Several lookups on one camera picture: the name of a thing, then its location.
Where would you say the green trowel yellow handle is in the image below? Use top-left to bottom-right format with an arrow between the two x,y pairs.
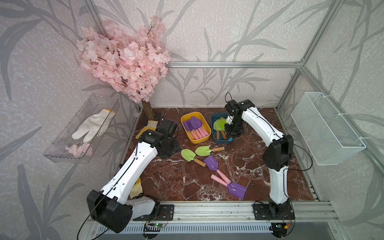
216,117 -> 227,132

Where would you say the green square shovel wooden handle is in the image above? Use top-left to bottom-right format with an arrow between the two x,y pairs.
213,120 -> 220,140

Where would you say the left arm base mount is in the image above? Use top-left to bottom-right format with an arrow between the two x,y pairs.
133,195 -> 175,222

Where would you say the yellow storage box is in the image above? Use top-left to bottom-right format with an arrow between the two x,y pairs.
181,112 -> 212,144

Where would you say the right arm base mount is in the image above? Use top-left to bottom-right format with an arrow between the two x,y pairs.
253,196 -> 296,220

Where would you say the black and yellow glove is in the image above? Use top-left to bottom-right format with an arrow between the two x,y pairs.
116,171 -> 143,200

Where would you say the yellow rubber glove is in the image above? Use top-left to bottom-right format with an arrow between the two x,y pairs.
136,120 -> 158,139

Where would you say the purple square shovel pink handle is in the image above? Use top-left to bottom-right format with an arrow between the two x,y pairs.
187,119 -> 203,140
211,174 -> 247,199
204,156 -> 232,184

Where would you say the aluminium front rail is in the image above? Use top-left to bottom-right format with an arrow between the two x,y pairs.
157,201 -> 339,224

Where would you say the white cotton glove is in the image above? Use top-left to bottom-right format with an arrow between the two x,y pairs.
72,109 -> 116,143

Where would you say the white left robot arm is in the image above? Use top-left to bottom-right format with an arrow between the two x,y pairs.
87,119 -> 181,233

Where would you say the white wire mesh basket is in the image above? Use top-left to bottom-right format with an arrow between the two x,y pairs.
291,92 -> 366,166

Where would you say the pink cherry blossom tree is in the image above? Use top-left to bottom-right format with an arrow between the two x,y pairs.
77,16 -> 171,120

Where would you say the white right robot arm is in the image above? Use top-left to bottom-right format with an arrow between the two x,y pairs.
225,100 -> 294,219

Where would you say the clear acrylic wall shelf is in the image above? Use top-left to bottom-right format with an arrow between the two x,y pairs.
43,94 -> 120,164

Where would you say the pink blossom sprig on shelf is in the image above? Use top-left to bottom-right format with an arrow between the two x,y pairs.
65,142 -> 93,158

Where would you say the dark teal storage box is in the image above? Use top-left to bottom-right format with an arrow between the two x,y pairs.
211,113 -> 234,144

